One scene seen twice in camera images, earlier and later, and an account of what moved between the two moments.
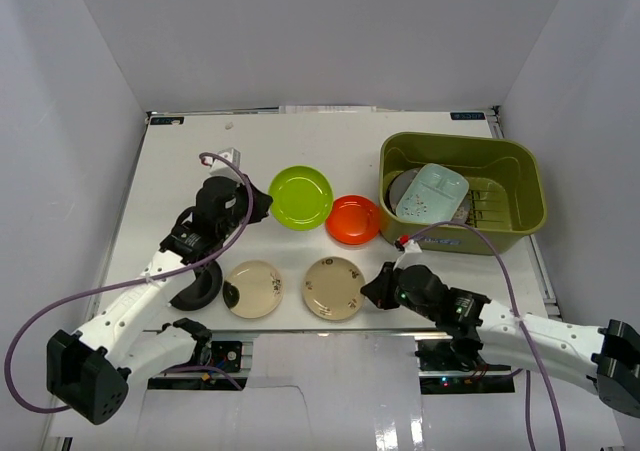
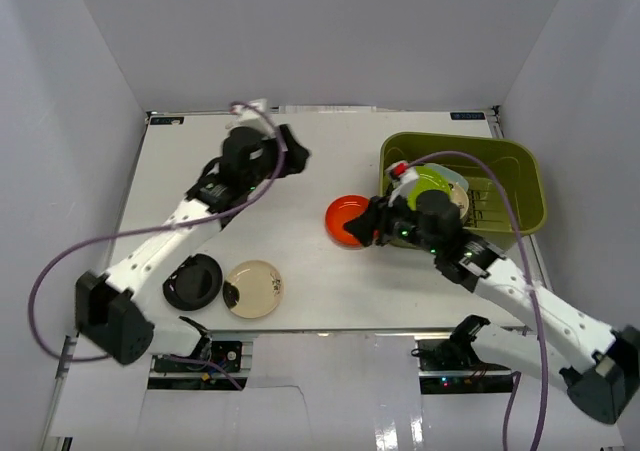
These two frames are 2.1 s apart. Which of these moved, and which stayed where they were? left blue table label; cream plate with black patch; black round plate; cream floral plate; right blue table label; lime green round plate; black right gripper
Moved: lime green round plate; black right gripper; cream floral plate
Stayed: left blue table label; black round plate; cream plate with black patch; right blue table label
